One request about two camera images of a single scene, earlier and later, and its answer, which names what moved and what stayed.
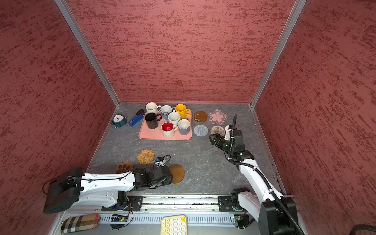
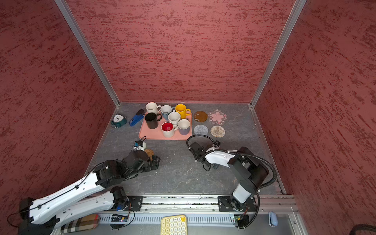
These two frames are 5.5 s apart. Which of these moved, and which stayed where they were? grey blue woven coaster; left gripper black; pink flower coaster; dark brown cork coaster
Moved: left gripper black
Stayed: pink flower coaster; grey blue woven coaster; dark brown cork coaster
